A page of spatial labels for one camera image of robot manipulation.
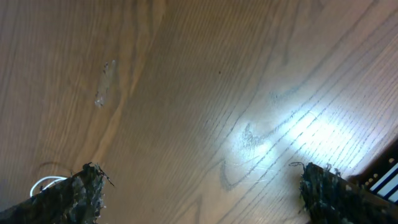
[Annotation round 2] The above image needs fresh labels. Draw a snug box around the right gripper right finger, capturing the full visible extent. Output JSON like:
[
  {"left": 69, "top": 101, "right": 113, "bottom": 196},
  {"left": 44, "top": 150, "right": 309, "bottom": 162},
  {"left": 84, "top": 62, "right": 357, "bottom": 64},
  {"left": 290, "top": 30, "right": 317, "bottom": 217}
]
[{"left": 289, "top": 162, "right": 397, "bottom": 224}]

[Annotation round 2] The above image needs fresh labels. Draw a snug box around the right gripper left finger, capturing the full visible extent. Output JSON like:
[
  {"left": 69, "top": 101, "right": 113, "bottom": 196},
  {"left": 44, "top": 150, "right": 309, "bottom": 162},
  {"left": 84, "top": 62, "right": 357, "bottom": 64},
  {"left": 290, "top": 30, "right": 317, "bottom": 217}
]
[{"left": 1, "top": 163, "right": 110, "bottom": 224}]

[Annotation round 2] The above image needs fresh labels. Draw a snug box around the white usb cable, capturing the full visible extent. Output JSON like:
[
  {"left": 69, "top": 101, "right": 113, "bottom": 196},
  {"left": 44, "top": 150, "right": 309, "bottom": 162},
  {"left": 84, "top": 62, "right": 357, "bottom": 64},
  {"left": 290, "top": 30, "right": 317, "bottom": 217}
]
[{"left": 29, "top": 175, "right": 68, "bottom": 198}]

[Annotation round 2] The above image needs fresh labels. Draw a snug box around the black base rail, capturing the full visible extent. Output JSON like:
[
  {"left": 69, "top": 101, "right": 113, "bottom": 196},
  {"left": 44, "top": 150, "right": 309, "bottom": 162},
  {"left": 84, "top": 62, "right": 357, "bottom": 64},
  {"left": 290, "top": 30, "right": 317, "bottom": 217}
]
[{"left": 348, "top": 138, "right": 397, "bottom": 205}]

